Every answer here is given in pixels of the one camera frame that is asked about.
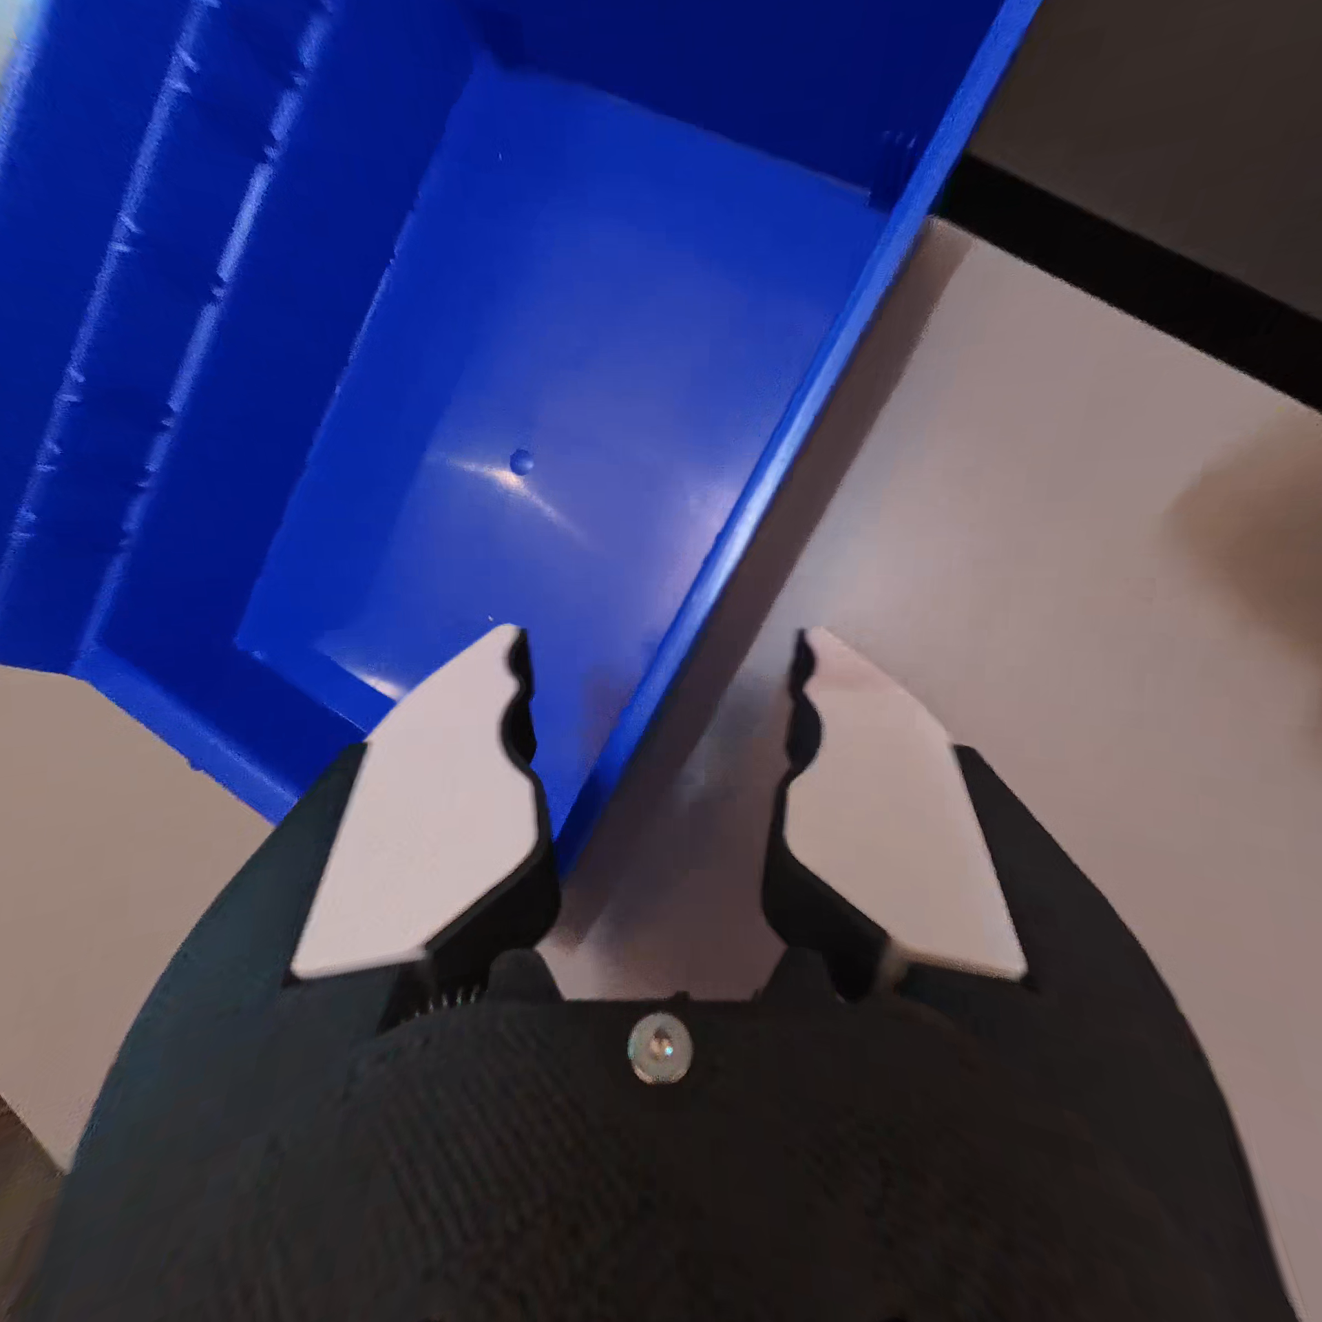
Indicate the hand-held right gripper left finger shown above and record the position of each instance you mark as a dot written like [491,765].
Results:
[436,825]

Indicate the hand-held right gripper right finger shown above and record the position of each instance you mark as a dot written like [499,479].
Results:
[899,825]

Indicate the plain blue plastic bin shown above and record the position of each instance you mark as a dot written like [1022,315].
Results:
[620,312]

